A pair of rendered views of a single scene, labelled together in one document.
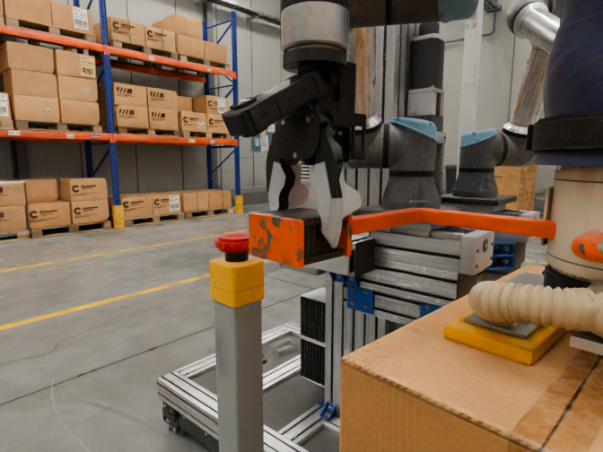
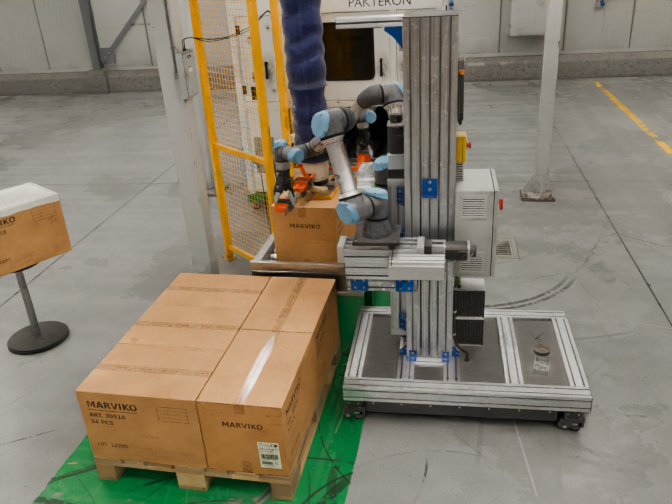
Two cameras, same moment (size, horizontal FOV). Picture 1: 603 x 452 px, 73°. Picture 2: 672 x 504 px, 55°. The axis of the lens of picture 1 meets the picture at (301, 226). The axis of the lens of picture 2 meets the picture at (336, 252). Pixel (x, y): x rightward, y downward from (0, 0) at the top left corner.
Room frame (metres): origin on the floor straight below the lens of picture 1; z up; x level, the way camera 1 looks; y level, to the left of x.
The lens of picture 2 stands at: (3.84, -2.29, 2.32)
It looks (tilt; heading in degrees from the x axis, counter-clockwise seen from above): 25 degrees down; 149
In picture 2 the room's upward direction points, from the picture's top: 4 degrees counter-clockwise
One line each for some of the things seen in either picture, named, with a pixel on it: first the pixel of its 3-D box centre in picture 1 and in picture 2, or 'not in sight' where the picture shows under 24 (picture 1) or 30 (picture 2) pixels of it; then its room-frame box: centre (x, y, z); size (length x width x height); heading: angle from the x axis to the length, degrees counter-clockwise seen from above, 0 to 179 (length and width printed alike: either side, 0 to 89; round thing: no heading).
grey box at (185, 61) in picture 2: not in sight; (188, 74); (-0.43, -0.79, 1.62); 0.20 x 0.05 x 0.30; 136
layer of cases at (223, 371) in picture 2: not in sight; (226, 359); (1.01, -1.33, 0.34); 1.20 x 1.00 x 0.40; 136
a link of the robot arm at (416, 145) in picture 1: (409, 143); (385, 169); (1.08, -0.28, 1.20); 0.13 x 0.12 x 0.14; 77
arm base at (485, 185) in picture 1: (475, 181); (376, 224); (1.46, -0.61, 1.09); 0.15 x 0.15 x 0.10
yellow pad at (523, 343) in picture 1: (536, 298); (330, 186); (0.55, -0.33, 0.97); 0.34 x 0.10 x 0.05; 134
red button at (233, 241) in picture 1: (236, 247); not in sight; (0.67, 0.11, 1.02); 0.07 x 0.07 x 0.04
